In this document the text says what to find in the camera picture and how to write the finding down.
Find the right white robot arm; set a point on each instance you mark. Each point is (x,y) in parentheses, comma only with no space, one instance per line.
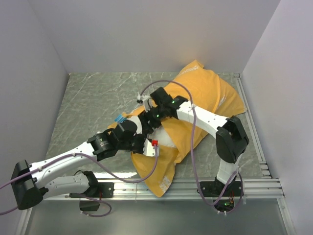
(229,133)

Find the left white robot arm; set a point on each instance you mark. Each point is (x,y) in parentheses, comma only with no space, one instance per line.
(31,183)

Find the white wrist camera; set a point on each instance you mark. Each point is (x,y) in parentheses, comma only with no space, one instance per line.
(146,101)
(151,148)

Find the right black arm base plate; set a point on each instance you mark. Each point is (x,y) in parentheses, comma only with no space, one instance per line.
(214,188)

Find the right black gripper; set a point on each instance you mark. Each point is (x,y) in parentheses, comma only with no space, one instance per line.
(146,128)

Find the right side aluminium rail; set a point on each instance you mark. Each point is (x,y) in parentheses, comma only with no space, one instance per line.
(253,162)

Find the black box under rail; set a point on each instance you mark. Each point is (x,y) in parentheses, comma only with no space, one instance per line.
(89,205)

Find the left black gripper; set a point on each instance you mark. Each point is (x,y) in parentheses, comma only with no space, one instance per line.
(143,138)

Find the aluminium mounting rail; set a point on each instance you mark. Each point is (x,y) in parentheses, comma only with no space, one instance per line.
(136,211)

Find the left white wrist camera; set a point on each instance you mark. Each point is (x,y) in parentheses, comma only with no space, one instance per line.
(151,148)

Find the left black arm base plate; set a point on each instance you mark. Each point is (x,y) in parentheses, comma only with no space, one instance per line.
(103,190)

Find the yellow pillowcase with blue lining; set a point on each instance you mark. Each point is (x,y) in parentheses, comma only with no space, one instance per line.
(208,91)

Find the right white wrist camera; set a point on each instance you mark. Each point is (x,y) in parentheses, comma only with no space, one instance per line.
(146,101)

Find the white pillow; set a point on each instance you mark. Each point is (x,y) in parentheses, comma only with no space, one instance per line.
(158,134)

